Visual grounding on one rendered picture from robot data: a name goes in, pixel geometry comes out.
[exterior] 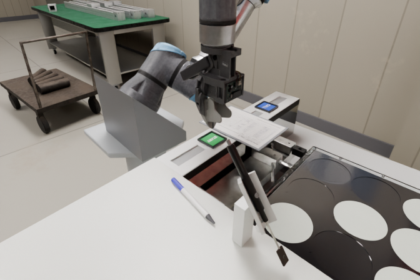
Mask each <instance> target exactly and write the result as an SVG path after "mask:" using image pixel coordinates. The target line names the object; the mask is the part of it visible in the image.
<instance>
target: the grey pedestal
mask: <svg viewBox="0 0 420 280"><path fill-rule="evenodd" d="M157 113H158V114H160V115H161V116H163V117H164V118H166V119H168V120H169V121H171V122H172V123H174V124H175V125H177V126H179V127H180V128H182V129H183V126H184V121H183V120H182V119H179V118H178V117H176V116H175V115H173V114H171V113H169V112H167V111H165V110H164V109H162V108H159V111H158V112H157ZM84 133H85V135H86V136H87V137H88V138H89V139H90V140H91V141H92V142H93V143H94V144H95V145H97V146H98V147H99V148H100V149H101V150H102V151H103V152H104V153H105V154H106V155H107V156H108V157H109V158H126V164H127V170H128V172H129V171H131V170H133V169H134V168H136V167H138V166H140V165H142V164H144V163H145V162H147V161H149V160H151V159H152V158H158V157H159V156H162V155H163V154H165V153H166V151H168V150H170V149H172V148H174V147H176V146H177V145H176V146H174V147H172V148H170V149H168V150H166V151H164V152H162V153H160V154H158V155H156V156H154V157H152V158H150V159H148V160H146V161H144V162H142V161H141V160H140V159H139V158H138V157H136V156H135V155H134V154H133V153H132V152H131V151H130V150H128V149H127V148H126V147H125V146H123V145H122V144H121V143H120V142H119V141H118V140H117V139H116V138H114V137H113V136H112V135H111V134H109V133H108V132H107V131H106V127H105V123H101V124H98V125H96V126H93V127H90V128H87V129H85V130H84Z"/></svg>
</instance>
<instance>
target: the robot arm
mask: <svg viewBox="0 0 420 280"><path fill-rule="evenodd" d="M268 2H269V0H199V42H200V43H201V52H200V53H199V55H198V56H194V57H192V58H191V60H190V61H188V60H186V54H185V53H184V52H183V51H181V50H180V49H179V48H177V47H175V46H173V45H171V44H168V43H165V42H159V43H157V44H156V45H155V46H154V48H153V49H152V50H151V51H150V53H149V55H148V57H147V58H146V60H145V61H144V63H143V64H142V66H141V67H140V69H139V71H138V72H137V73H136V75H135V76H134V77H132V78H131V79H130V80H129V81H127V82H126V83H125V84H123V85H122V87H121V88H120V90H121V91H122V92H124V93H126V94H127V95H129V96H131V97H132V98H134V99H135V100H137V101H139V102H140V103H142V104H144V105H145V106H147V107H148V108H150V109H152V110H153V111H155V112H156V113H157V112H158V111H159V108H160V106H161V101H162V98H163V94H164V92H165V90H166V89H167V87H168V86H169V87H170V88H172V89H173V90H175V91H177V92H178V93H180V94H182V95H183V96H185V97H186V98H188V99H189V100H191V101H193V102H195V103H196V106H197V109H198V111H199V113H200V114H201V116H202V118H203V120H204V122H205V123H206V124H207V126H208V127H210V128H211V129H212V128H214V127H215V125H216V123H221V122H222V118H230V117H231V116H232V112H231V110H230V109H229V108H228V107H227V106H226V103H228V102H229V101H232V100H233V99H236V98H238V97H239V96H241V95H243V91H244V73H241V72H239V71H236V56H240V55H241V48H239V47H234V43H235V40H236V39H237V37H238V36H239V34H240V32H241V31H242V29H243V27H244V25H245V24H246V22H247V21H248V19H249V17H250V15H251V14H252V13H253V11H254V9H256V8H260V7H261V6H262V5H263V3H264V4H267V3H268ZM241 87H242V88H241ZM208 97H210V98H208Z"/></svg>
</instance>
